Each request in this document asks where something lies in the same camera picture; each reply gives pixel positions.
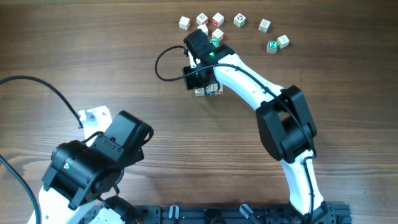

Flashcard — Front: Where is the plain wooden block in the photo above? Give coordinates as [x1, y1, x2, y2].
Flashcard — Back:
[195, 88, 205, 96]

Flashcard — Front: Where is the wooden block red drawing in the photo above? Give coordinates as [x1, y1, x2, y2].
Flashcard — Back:
[212, 29, 224, 41]

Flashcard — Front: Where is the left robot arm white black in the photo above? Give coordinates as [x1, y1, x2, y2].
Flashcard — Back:
[29, 106, 154, 223]

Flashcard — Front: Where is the wooden block green side picture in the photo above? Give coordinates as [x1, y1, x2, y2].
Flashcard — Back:
[234, 13, 246, 27]

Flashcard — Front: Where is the wooden block blue side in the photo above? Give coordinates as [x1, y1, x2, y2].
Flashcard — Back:
[205, 84, 215, 96]

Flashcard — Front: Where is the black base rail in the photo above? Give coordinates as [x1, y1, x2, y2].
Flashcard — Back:
[77, 203, 352, 224]

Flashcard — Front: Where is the wooden block green top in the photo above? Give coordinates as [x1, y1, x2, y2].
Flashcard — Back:
[211, 39, 220, 48]

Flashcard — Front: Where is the wooden block red side picture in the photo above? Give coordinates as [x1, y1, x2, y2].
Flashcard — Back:
[213, 83, 223, 95]

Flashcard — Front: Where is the wooden block yellow side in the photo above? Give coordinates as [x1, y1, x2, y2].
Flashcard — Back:
[277, 35, 290, 49]

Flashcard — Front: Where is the wooden block green Z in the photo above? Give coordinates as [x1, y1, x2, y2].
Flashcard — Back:
[267, 40, 278, 54]

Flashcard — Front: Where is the wooden block plain pattern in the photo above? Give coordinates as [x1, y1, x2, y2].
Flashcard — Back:
[259, 19, 271, 33]

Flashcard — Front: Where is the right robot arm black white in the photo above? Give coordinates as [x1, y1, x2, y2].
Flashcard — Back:
[183, 30, 324, 223]

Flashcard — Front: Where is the wooden block bee picture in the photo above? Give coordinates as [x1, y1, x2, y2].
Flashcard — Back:
[178, 16, 190, 30]

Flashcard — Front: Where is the wooden block red letter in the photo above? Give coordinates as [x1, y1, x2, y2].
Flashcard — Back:
[212, 12, 224, 27]

